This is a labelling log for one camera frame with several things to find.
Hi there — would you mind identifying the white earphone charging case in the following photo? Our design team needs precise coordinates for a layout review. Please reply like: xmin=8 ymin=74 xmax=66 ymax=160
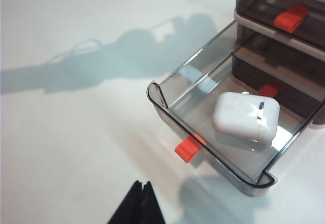
xmin=212 ymin=91 xmax=281 ymax=144

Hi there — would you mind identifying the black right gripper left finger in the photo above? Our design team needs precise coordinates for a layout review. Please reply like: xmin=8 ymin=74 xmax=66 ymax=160
xmin=108 ymin=180 xmax=146 ymax=224

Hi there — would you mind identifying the three-drawer plastic storage cabinet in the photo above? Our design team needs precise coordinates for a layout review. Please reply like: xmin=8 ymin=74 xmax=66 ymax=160
xmin=228 ymin=0 xmax=325 ymax=131

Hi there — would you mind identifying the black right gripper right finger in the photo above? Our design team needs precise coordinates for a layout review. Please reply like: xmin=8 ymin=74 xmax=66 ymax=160
xmin=143 ymin=181 xmax=166 ymax=224

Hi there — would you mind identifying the smoky drawer at cabinet base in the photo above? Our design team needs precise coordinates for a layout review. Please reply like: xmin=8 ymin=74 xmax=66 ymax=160
xmin=232 ymin=55 xmax=325 ymax=126

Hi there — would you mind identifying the smoky drawer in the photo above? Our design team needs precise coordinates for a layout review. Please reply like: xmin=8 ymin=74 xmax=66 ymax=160
xmin=145 ymin=20 xmax=325 ymax=198
xmin=236 ymin=0 xmax=325 ymax=45
xmin=232 ymin=55 xmax=325 ymax=126

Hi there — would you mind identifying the smoky drawer under cabinet lid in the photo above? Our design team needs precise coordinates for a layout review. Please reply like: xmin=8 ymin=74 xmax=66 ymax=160
xmin=236 ymin=0 xmax=325 ymax=45

